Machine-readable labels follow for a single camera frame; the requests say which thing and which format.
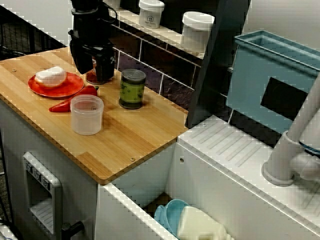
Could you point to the dark grey upright panel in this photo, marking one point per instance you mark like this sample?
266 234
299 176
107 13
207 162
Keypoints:
220 75

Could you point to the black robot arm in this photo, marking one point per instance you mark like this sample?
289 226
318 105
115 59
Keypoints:
85 5

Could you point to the clear lidless plastic jar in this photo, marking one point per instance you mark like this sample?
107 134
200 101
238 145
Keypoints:
86 117

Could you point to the orange beans toy can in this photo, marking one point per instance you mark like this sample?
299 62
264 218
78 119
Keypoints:
91 77

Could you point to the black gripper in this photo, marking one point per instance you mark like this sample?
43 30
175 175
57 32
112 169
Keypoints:
87 32

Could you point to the grey dishwasher panel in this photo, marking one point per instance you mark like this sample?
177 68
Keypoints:
56 200

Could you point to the green peas toy can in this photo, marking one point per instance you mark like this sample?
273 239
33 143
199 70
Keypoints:
132 90

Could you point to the small white lidded jar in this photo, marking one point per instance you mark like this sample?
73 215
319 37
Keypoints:
151 15

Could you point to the medium white lidded jar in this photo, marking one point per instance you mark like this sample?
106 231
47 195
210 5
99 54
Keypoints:
196 32

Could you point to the red round plate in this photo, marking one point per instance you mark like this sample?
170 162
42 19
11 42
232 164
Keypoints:
72 87

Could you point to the red toy chili pepper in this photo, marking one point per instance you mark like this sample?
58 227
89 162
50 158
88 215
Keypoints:
88 90

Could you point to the white toy sink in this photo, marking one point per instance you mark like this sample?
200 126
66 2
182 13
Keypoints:
225 175

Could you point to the light blue bowl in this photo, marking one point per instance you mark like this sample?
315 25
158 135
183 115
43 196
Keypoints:
172 215

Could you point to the teal box with black window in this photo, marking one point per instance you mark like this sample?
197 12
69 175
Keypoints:
245 87

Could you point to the cream plastic bottle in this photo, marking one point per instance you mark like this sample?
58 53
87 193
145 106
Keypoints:
200 225

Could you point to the grey toy faucet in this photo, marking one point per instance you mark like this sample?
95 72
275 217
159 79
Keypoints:
280 160

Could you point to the black tiled backsplash shelf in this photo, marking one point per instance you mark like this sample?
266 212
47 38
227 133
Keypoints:
150 57

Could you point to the white toy kitchen cabinet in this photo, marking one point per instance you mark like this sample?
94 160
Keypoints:
15 140

